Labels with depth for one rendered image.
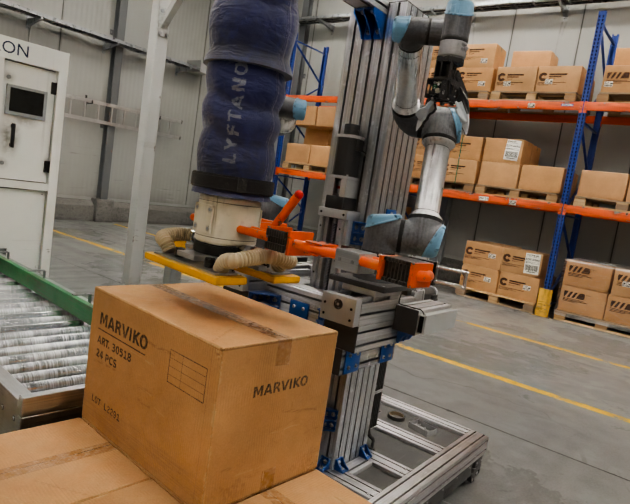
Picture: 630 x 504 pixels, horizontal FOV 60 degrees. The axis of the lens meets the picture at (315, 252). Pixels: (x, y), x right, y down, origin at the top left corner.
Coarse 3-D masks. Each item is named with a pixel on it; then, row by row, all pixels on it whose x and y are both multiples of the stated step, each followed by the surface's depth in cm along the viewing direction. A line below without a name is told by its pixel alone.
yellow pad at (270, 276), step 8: (264, 264) 154; (248, 272) 153; (256, 272) 150; (264, 272) 150; (272, 272) 149; (280, 272) 151; (288, 272) 153; (264, 280) 148; (272, 280) 146; (280, 280) 147; (288, 280) 149; (296, 280) 152
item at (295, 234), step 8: (272, 232) 132; (280, 232) 130; (288, 232) 130; (296, 232) 131; (304, 232) 133; (312, 232) 135; (272, 240) 133; (280, 240) 131; (288, 240) 130; (304, 240) 133; (312, 240) 135; (264, 248) 135; (272, 248) 132; (280, 248) 130; (288, 248) 130
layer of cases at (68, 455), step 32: (0, 448) 141; (32, 448) 143; (64, 448) 145; (96, 448) 148; (0, 480) 127; (32, 480) 129; (64, 480) 131; (96, 480) 133; (128, 480) 135; (288, 480) 147; (320, 480) 148
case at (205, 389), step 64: (128, 320) 147; (192, 320) 139; (256, 320) 148; (128, 384) 146; (192, 384) 127; (256, 384) 130; (320, 384) 148; (128, 448) 146; (192, 448) 127; (256, 448) 134
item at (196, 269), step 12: (156, 252) 153; (168, 264) 146; (180, 264) 143; (192, 264) 142; (204, 264) 141; (192, 276) 138; (204, 276) 135; (216, 276) 134; (228, 276) 136; (240, 276) 138
